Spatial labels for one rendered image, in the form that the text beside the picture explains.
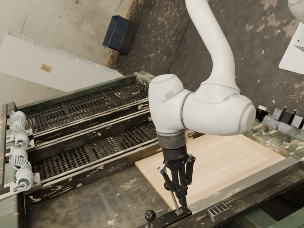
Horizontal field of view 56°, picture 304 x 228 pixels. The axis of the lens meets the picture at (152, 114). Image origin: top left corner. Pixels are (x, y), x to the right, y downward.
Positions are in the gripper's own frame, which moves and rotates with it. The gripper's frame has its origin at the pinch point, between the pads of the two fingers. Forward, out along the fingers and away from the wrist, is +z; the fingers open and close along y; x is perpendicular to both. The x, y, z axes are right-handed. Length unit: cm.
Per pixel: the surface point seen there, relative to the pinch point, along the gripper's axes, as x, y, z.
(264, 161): 13, 48, 14
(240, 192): 1.9, 25.6, 12.7
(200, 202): 5.2, 9.6, 11.6
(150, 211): -1.0, -11.8, -0.4
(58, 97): 189, -18, 11
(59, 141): 92, -30, 8
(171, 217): 3.9, -3.4, 10.6
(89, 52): 564, 93, 42
